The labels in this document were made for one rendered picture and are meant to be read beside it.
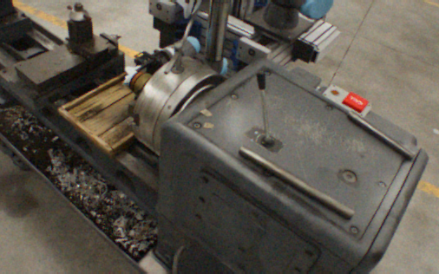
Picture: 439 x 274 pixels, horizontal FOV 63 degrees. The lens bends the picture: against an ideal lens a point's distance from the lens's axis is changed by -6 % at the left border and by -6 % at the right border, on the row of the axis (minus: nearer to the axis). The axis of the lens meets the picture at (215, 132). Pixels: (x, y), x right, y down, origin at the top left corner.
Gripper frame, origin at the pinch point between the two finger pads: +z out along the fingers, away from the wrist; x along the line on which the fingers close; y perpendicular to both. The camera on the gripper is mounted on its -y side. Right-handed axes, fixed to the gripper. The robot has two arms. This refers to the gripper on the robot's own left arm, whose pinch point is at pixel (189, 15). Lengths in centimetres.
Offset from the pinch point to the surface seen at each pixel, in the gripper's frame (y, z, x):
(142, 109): -6.0, 26.4, 15.9
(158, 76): -4.6, 17.0, 11.6
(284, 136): -44.6, 12.6, 10.6
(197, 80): -14.4, 13.6, 7.0
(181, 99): -15.1, 18.4, 12.6
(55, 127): 47, 68, 1
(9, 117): 83, 85, 0
